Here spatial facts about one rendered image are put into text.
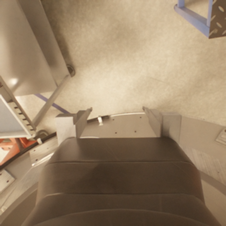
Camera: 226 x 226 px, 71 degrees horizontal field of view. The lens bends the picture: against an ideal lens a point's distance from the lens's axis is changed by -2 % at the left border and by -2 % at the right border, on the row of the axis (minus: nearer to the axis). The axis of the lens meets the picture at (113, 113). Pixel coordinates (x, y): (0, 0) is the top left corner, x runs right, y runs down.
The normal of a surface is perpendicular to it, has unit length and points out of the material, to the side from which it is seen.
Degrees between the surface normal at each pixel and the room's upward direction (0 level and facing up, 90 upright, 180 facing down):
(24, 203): 57
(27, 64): 0
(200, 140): 90
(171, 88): 0
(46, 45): 0
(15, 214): 63
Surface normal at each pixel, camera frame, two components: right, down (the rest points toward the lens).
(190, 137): -0.22, -0.77
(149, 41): -0.12, 0.63
